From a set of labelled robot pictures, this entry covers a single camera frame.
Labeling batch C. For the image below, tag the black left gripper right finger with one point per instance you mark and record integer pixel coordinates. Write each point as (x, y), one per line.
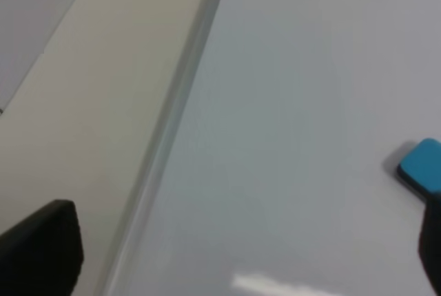
(429, 242)

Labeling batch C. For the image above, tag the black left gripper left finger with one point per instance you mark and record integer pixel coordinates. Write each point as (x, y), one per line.
(43, 254)

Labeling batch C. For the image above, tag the teal whiteboard eraser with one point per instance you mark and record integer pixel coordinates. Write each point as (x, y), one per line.
(420, 168)

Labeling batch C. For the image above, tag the white whiteboard with aluminium frame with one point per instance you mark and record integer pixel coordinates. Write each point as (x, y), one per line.
(275, 174)

